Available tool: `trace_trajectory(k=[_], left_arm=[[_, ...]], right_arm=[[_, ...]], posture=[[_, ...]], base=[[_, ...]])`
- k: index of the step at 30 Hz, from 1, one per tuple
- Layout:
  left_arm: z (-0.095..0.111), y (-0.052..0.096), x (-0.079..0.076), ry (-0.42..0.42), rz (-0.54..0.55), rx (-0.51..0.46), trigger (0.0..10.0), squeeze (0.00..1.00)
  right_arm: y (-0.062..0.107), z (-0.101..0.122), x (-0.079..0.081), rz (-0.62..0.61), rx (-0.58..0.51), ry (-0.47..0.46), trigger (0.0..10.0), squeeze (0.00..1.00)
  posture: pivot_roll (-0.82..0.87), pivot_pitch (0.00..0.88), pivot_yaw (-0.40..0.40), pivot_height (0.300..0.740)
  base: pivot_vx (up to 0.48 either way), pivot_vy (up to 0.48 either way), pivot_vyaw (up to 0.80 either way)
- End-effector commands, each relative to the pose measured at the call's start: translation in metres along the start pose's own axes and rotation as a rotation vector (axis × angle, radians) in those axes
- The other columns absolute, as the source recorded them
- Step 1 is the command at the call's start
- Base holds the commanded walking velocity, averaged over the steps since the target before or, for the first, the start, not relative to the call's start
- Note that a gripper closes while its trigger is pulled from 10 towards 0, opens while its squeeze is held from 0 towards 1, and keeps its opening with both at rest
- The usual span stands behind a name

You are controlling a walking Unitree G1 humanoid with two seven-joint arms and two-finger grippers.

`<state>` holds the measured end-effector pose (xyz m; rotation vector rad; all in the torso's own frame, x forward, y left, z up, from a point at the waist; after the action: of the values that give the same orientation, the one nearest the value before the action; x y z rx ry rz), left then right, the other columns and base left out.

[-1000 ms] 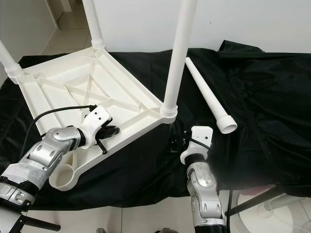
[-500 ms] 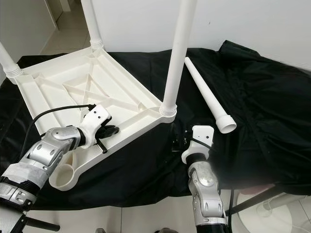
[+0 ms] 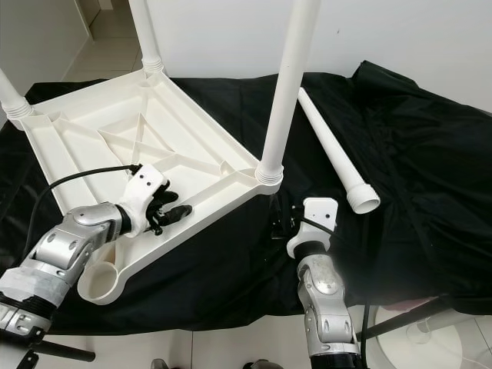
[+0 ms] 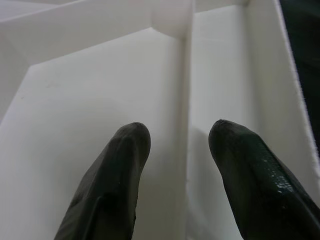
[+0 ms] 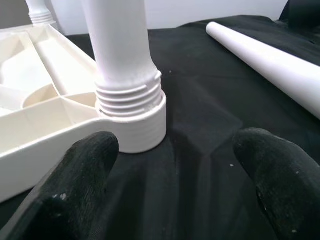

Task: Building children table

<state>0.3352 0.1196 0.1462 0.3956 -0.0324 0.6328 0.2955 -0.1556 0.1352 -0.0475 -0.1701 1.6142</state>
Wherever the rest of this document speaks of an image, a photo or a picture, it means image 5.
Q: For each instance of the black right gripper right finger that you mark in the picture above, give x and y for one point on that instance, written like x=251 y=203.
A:
x=285 y=180

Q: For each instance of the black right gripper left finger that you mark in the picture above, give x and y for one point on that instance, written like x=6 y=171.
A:
x=70 y=190

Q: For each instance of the black cloth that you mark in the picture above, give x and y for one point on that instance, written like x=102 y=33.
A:
x=200 y=100

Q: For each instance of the white plastic table top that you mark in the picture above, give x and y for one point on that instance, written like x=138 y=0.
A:
x=37 y=125

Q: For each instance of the white plastic table leg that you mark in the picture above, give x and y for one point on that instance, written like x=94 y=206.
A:
x=40 y=11
x=120 y=50
x=275 y=65

